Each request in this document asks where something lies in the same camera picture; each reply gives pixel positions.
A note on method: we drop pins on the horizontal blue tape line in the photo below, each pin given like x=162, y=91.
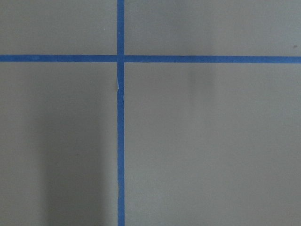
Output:
x=152, y=59

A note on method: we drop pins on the vertical blue tape line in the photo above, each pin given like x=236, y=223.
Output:
x=120, y=112

